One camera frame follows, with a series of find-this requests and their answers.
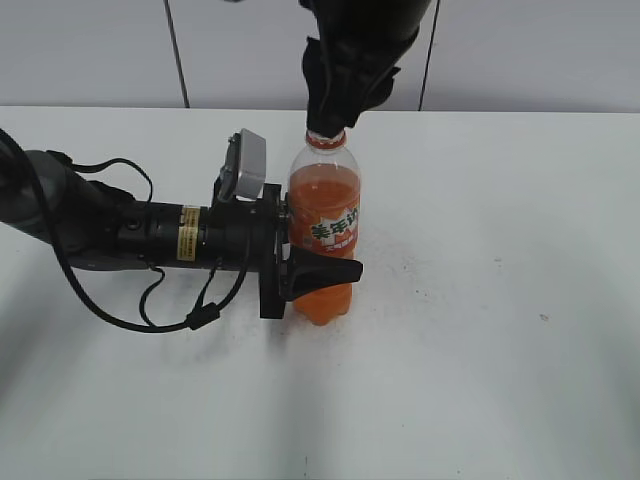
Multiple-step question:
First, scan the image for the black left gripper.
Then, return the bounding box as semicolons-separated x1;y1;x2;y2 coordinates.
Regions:
204;182;363;319

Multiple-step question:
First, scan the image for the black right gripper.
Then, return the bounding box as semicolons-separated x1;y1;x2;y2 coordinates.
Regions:
302;19;401;138

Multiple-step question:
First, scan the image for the orange soda plastic bottle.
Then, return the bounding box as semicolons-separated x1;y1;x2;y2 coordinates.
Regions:
287;128;362;327

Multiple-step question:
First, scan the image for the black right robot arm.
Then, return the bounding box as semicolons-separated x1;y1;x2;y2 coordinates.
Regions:
300;0;430;138

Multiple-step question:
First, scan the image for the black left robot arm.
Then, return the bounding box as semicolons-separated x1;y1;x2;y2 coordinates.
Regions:
1;130;363;319

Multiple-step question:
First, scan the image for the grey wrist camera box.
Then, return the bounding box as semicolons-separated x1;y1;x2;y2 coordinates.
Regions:
214;128;266;203

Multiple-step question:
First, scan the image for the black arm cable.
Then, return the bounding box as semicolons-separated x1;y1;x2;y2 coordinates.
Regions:
0;128;248;333

